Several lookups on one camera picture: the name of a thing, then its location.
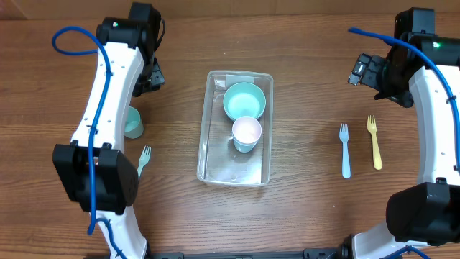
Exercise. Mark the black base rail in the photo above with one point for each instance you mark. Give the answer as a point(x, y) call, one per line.
point(310, 253)

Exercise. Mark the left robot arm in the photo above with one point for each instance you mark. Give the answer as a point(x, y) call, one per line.
point(93, 167)

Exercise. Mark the pink white cup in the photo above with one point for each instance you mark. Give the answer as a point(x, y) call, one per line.
point(247, 130)

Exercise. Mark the blue cup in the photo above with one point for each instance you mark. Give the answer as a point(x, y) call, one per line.
point(243, 147)

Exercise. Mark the clear plastic container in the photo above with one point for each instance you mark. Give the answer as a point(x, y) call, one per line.
point(219, 162)

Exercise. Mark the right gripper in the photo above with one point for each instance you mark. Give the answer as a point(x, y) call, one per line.
point(402, 96)

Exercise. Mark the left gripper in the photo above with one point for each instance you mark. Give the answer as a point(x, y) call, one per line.
point(155, 76)

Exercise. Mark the green plastic fork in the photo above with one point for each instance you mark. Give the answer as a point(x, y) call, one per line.
point(144, 159)

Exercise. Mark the teal bowl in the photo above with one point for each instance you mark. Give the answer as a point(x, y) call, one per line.
point(244, 99)

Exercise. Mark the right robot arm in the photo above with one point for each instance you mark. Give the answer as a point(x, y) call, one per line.
point(420, 70)

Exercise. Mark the green cup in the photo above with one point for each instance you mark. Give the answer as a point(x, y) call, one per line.
point(133, 127)

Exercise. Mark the light blue plastic fork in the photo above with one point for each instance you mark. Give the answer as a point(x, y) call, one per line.
point(344, 138)

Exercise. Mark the yellow plastic fork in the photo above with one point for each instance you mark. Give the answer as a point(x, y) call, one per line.
point(372, 129)

